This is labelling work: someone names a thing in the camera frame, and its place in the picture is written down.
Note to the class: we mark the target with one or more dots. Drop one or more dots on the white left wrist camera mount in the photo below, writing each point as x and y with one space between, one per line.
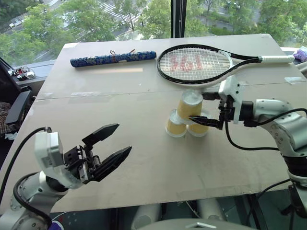
49 153

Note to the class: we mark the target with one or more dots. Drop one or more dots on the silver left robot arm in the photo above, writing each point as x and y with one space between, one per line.
28 196

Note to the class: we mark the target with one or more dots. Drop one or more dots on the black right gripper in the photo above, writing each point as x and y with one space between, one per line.
227 109

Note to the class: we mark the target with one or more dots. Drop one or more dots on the yellow paper cup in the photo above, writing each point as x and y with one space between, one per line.
189 105
175 125
197 129

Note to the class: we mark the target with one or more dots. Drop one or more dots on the grey robot torso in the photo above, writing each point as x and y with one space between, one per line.
192 225

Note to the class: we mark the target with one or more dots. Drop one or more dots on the bunch of keys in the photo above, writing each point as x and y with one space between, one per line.
25 74

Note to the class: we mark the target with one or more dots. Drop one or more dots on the pale tape strip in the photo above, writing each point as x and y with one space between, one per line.
293 80

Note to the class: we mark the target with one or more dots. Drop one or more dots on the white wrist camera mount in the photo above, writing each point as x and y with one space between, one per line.
49 153
230 89

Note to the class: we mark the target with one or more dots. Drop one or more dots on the plaid cloth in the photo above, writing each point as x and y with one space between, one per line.
4 117

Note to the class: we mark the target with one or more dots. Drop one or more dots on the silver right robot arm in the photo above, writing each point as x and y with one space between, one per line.
283 124

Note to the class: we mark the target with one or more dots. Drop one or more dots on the black window frame post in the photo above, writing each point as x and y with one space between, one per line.
178 16

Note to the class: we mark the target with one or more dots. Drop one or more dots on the purple bag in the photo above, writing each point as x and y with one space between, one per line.
301 53

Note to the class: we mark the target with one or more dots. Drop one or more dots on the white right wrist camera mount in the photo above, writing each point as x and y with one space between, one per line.
230 89

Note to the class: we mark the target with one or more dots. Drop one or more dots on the white robot leg cylinder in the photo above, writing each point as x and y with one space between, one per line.
211 209
144 215

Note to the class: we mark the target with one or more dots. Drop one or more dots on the blue patterned rolled scroll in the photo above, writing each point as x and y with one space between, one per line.
112 58

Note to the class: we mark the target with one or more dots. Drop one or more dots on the black and white tennis racket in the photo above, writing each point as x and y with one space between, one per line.
165 72

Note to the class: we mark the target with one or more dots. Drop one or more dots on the black office chair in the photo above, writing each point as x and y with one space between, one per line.
16 107

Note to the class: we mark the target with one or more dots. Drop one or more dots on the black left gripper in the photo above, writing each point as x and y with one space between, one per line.
76 159

